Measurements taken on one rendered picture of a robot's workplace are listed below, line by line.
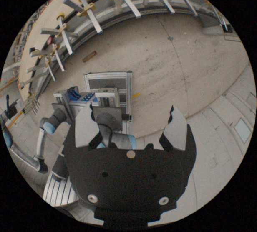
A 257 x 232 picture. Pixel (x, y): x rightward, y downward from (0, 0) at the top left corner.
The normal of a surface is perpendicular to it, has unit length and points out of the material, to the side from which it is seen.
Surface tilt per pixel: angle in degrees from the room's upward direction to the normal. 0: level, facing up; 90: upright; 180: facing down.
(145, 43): 0
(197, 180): 90
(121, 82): 0
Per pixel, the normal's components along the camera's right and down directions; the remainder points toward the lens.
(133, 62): -0.05, 0.51
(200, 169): -0.49, -0.76
